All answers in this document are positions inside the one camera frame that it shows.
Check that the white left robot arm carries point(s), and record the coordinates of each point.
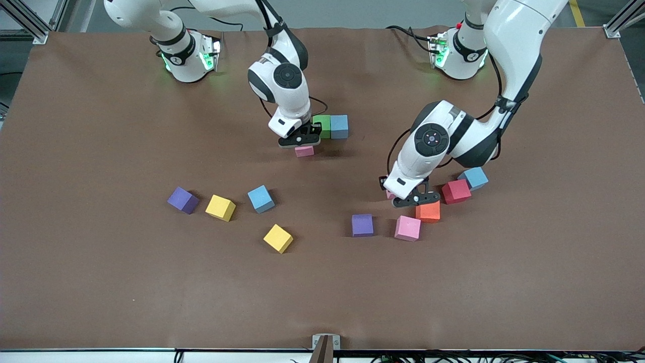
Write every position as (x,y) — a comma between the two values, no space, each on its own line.
(514,40)

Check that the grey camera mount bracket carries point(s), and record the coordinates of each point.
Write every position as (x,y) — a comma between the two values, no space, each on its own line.
(325,348)

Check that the light blue foam cube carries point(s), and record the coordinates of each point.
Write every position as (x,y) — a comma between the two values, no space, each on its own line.
(339,126)
(474,177)
(260,197)

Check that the aluminium frame extrusion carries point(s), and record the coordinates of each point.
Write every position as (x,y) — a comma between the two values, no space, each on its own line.
(58,15)
(612,31)
(35,34)

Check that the purple foam cube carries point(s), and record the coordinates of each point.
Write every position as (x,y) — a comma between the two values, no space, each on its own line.
(362,224)
(182,199)

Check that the yellow foam cube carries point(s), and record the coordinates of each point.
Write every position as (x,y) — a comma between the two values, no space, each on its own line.
(277,237)
(219,206)

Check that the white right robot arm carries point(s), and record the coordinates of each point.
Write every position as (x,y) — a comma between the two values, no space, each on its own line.
(292,106)

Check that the brown table cover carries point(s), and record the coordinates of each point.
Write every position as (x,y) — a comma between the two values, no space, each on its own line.
(101,282)

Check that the green foam cube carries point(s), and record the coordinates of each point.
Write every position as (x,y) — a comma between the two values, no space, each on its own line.
(325,127)

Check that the orange foam cube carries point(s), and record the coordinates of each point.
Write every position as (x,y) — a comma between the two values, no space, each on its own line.
(429,214)

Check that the red foam cube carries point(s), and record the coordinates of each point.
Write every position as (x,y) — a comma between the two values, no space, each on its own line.
(455,190)

